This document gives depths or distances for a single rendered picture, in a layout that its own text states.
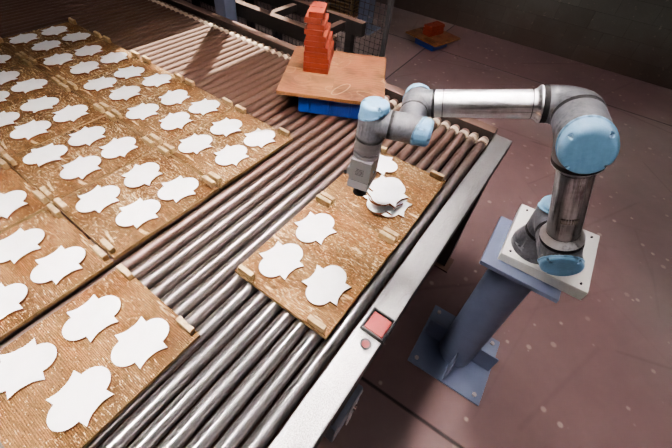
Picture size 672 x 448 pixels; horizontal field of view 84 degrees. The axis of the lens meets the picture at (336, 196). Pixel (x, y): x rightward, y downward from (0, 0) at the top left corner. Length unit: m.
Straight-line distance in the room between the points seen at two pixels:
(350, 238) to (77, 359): 0.81
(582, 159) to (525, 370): 1.56
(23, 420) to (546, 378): 2.13
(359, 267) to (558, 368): 1.51
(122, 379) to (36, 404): 0.18
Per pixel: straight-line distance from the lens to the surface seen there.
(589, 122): 0.97
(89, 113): 2.00
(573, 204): 1.11
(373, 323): 1.12
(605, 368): 2.61
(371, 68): 2.06
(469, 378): 2.19
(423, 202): 1.45
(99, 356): 1.17
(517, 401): 2.27
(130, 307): 1.21
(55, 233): 1.48
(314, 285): 1.14
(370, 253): 1.24
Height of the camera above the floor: 1.92
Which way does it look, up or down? 45 degrees down
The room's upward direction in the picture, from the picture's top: 7 degrees clockwise
